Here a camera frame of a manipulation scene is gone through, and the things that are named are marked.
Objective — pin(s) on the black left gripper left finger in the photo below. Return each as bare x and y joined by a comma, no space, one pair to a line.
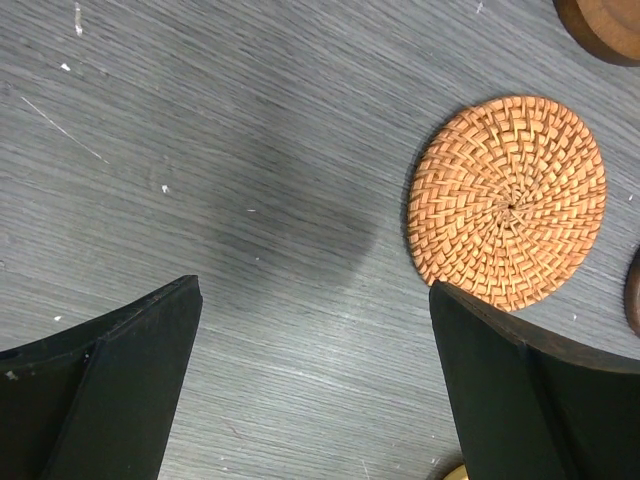
97,401

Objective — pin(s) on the light woven coaster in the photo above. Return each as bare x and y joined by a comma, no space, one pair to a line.
507,200

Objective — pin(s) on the yellow plastic tray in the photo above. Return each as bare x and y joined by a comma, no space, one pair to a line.
459,473

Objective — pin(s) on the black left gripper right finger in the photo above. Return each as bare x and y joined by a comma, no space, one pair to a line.
529,403

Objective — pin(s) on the brown ringed coaster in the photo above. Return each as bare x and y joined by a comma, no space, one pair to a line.
606,29

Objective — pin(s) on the dark walnut coaster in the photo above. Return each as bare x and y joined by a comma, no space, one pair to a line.
632,294

